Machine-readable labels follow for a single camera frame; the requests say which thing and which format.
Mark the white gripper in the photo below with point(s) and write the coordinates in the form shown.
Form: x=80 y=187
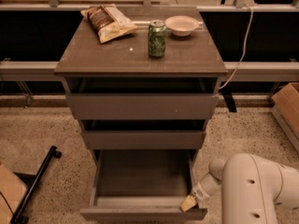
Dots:
x=199 y=192

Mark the grey bottom drawer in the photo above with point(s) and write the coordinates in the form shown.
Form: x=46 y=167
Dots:
x=139 y=185

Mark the grey drawer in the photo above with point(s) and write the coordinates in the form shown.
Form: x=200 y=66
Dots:
x=144 y=140
x=139 y=185
x=142 y=106

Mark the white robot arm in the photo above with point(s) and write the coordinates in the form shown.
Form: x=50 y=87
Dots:
x=251 y=187

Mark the grey middle drawer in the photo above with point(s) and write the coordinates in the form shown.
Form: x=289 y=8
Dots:
x=144 y=140

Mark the grey drawer cabinet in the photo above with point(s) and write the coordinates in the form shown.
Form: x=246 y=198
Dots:
x=191 y=65

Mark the grey top drawer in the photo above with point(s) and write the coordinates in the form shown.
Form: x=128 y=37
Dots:
x=142 y=106

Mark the cardboard box right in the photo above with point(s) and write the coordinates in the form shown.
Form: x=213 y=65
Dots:
x=286 y=111

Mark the black stand leg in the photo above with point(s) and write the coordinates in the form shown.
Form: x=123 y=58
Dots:
x=32 y=182

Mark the green soda can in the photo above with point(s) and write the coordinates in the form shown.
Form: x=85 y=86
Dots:
x=156 y=39

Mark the white bowl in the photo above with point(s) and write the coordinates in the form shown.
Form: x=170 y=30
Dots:
x=181 y=25

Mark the wooden board left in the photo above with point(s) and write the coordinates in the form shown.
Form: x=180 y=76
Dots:
x=12 y=190

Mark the brown chip bag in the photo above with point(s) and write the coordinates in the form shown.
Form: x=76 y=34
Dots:
x=108 y=22

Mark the metal window rail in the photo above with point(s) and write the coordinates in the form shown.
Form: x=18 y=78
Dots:
x=245 y=72

